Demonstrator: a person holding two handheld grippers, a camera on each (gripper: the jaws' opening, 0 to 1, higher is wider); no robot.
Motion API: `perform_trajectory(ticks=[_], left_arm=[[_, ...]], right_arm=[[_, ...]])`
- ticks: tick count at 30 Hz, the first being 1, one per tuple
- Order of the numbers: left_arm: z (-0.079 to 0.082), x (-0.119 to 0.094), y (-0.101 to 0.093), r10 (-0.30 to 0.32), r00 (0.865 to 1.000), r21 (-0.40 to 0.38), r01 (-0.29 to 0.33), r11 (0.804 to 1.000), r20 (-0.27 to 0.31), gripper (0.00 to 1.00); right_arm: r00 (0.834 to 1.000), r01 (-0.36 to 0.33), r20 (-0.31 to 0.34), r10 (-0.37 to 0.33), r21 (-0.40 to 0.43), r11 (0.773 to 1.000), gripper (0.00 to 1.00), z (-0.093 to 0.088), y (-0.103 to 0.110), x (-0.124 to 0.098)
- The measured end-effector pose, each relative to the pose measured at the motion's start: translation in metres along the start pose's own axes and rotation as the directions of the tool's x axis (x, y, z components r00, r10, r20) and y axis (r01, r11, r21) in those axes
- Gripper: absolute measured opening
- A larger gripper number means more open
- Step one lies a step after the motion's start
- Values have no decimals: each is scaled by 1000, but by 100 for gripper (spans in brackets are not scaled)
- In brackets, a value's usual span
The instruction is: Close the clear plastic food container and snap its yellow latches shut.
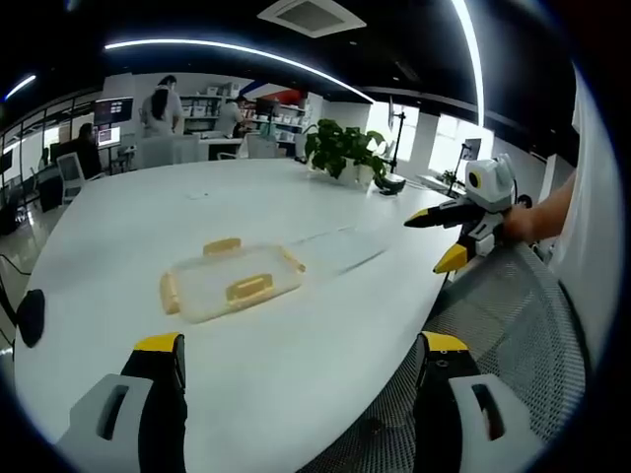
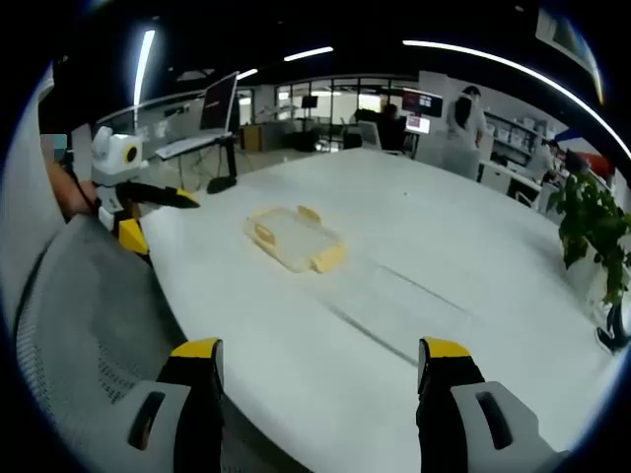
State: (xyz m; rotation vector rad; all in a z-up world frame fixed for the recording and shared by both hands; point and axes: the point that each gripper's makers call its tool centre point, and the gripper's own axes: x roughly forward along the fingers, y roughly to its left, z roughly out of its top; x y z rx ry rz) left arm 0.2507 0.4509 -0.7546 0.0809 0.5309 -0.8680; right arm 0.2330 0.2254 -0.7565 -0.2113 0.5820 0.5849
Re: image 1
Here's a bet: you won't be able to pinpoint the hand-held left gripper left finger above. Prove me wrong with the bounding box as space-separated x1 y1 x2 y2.
53 332 189 473

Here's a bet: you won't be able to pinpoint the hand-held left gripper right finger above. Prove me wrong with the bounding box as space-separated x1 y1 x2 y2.
412 330 544 473

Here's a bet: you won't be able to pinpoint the clear plastic box yellow buckles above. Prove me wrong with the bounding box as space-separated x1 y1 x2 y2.
158 236 308 325

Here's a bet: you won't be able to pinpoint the person's right hand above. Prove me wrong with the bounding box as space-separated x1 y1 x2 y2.
498 202 541 244

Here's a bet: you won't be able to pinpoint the black curved object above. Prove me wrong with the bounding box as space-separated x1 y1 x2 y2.
373 173 408 197

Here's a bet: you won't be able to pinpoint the grey mesh chair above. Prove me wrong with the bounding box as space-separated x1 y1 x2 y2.
299 239 594 473

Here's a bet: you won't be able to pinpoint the person's white shirt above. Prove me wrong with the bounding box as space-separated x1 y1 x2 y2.
549 63 623 380

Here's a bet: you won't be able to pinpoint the green potted plant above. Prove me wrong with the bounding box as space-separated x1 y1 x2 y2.
301 117 391 189

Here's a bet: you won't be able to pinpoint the ceiling light strip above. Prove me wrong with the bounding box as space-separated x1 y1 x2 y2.
104 38 376 103
451 0 487 127
3 74 38 102

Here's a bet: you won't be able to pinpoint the black oval clamp pad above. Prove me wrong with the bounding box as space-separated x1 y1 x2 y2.
16 289 47 349

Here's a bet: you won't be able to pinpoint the white storage shelves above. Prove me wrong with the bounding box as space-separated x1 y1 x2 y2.
178 87 310 145

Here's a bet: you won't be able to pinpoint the ceiling air vent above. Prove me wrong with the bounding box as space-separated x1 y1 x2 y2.
256 0 368 38

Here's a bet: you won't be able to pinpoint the white office chair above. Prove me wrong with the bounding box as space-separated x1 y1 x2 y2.
55 151 89 204

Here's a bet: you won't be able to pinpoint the dark wall screen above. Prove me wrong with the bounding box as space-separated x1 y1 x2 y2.
93 97 135 125

